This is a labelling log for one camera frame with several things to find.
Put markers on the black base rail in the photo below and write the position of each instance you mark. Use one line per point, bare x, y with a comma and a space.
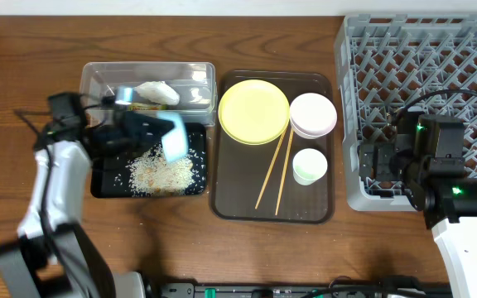
341, 286

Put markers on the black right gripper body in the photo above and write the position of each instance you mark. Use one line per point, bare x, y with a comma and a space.
392, 166

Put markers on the right wooden chopstick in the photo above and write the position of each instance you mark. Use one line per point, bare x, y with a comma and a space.
284, 171

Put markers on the black tray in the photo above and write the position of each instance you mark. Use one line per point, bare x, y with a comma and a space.
103, 168

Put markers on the rice food waste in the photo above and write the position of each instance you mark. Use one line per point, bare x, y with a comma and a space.
151, 175

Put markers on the brown serving tray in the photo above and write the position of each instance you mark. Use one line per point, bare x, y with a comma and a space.
237, 175

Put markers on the pale green cup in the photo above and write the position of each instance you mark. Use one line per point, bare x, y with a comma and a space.
308, 166

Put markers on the clear plastic bin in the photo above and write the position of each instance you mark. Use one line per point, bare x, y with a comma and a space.
195, 82

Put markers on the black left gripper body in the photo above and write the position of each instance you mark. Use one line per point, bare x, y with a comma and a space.
140, 130

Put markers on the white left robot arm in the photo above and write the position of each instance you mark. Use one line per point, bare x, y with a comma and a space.
52, 255

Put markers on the green yellow snack wrapper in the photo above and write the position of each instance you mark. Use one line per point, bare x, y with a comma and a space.
146, 107

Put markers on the left wooden chopstick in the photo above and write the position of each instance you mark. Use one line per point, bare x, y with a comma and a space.
269, 170

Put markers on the pink bowl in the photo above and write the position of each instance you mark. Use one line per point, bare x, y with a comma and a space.
312, 115

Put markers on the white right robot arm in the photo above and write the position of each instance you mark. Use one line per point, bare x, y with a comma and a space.
449, 206

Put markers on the grey dishwasher rack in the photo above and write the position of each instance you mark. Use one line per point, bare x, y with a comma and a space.
385, 61

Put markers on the light blue bowl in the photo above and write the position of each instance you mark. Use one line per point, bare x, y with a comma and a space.
175, 142

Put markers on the white napkin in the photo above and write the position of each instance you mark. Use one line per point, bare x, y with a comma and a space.
158, 92

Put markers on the wooden chopstick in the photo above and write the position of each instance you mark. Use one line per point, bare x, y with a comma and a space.
269, 170
284, 171

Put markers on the yellow plate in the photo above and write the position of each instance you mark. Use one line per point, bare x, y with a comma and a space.
254, 112

